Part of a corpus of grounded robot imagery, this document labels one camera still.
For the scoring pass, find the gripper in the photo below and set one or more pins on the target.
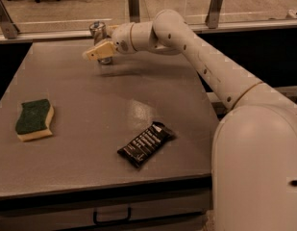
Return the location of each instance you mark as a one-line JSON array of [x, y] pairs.
[[122, 38]]

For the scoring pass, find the silver blue Red Bull can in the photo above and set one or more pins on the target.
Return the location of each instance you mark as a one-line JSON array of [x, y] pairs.
[[98, 32]]

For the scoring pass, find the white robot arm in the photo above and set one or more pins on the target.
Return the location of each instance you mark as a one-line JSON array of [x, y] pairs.
[[254, 149]]

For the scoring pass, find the green yellow sponge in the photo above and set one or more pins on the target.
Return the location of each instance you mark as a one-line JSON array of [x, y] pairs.
[[34, 120]]

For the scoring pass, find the black snack packet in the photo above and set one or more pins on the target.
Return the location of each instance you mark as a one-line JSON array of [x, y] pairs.
[[142, 147]]

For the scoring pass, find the grey table drawer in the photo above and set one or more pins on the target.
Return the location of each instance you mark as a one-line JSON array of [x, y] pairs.
[[166, 211]]

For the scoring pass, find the middle metal bracket post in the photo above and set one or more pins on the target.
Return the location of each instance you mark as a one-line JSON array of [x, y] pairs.
[[134, 11]]

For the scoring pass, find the metal bracket post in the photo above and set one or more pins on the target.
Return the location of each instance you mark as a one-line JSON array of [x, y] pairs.
[[134, 11], [8, 28], [213, 15]]

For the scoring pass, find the left metal bracket post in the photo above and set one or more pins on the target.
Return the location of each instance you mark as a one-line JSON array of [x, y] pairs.
[[8, 28]]

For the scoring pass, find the right metal bracket post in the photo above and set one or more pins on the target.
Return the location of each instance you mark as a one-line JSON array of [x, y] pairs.
[[213, 15]]

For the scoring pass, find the black drawer handle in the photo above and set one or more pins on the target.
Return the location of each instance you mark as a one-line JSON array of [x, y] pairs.
[[111, 215]]

